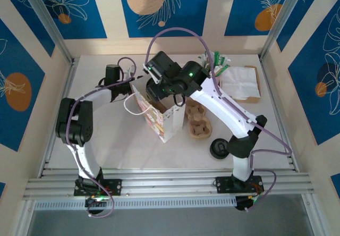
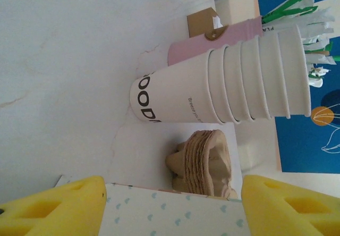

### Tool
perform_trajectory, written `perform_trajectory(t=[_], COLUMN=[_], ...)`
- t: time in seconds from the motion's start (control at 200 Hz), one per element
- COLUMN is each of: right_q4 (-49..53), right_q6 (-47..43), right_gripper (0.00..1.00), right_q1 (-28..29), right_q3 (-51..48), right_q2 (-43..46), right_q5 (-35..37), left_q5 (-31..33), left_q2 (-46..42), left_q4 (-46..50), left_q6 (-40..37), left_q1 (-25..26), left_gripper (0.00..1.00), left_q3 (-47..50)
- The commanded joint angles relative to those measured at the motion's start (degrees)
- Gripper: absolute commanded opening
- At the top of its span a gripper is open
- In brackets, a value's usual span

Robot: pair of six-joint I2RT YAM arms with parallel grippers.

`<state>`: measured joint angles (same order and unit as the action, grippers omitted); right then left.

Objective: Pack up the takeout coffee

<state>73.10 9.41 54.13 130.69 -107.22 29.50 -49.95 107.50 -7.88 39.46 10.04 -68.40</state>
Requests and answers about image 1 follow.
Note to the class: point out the green white sachet bundle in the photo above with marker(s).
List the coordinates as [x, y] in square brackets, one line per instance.
[221, 63]

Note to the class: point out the white napkin stack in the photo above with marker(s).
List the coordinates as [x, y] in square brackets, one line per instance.
[241, 83]

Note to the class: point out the aluminium frame post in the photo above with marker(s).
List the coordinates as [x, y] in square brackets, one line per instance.
[45, 15]
[284, 15]

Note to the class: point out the wide aluminium base rail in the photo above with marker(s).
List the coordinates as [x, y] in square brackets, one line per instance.
[172, 185]

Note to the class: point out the white floral paper bag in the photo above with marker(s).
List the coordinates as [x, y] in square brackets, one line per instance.
[174, 124]

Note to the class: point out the black base electronics box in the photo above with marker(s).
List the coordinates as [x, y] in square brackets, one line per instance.
[96, 203]
[241, 204]

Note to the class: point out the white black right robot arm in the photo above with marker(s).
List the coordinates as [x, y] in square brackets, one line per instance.
[225, 111]

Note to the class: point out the black lidded coffee cup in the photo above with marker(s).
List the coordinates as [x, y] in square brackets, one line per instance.
[218, 148]

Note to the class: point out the black left base electronics box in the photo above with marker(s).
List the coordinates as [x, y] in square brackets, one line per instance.
[96, 203]

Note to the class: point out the brown cardboard tray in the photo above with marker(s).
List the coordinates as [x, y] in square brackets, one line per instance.
[257, 70]

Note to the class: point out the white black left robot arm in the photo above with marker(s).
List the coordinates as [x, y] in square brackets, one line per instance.
[82, 156]

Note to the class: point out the black right base electronics box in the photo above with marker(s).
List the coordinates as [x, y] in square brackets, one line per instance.
[241, 204]

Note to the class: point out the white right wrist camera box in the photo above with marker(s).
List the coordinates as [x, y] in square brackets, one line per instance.
[155, 79]

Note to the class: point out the aluminium side rail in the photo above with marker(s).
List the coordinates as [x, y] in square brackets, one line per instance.
[68, 74]
[271, 87]

